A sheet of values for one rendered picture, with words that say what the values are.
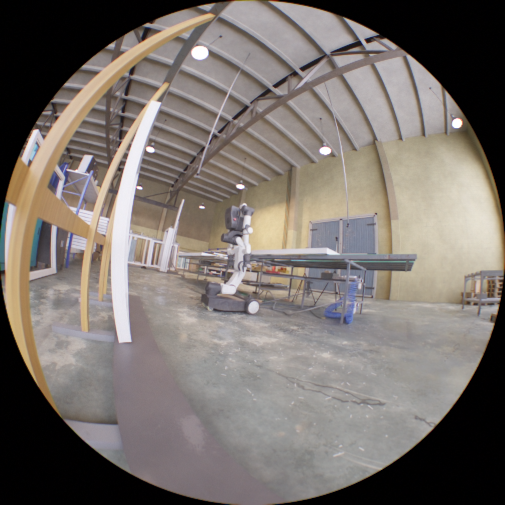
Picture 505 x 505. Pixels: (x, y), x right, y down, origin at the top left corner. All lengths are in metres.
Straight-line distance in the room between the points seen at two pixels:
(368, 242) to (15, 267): 9.05
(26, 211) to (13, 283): 0.13
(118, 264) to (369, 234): 8.88
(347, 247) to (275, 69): 8.83
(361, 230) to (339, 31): 8.80
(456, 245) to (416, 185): 3.35
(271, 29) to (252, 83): 2.89
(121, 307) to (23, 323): 0.62
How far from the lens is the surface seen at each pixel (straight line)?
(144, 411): 0.62
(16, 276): 0.41
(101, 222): 5.42
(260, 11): 7.94
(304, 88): 6.54
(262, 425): 0.68
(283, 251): 2.54
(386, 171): 9.81
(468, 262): 9.21
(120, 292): 0.93
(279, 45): 8.13
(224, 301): 2.10
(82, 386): 0.81
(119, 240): 0.91
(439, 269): 8.73
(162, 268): 8.23
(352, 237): 9.11
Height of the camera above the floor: 0.51
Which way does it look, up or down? 7 degrees up
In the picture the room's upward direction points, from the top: 8 degrees clockwise
